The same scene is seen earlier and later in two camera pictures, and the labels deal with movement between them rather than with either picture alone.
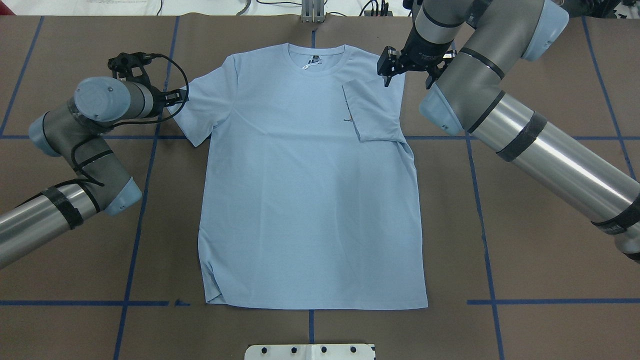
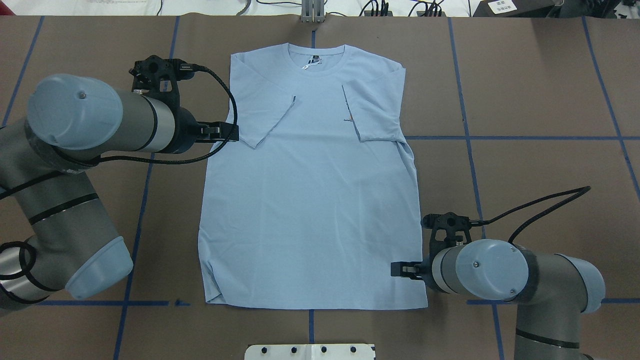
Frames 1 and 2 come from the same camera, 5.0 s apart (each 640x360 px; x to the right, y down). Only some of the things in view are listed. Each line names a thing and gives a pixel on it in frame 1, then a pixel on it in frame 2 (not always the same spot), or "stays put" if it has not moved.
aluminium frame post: [313, 11] stays put
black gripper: [434, 72] to [451, 223]
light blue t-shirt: [310, 199] stays put
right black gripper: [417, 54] to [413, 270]
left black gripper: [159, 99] to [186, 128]
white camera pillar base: [310, 352] stays put
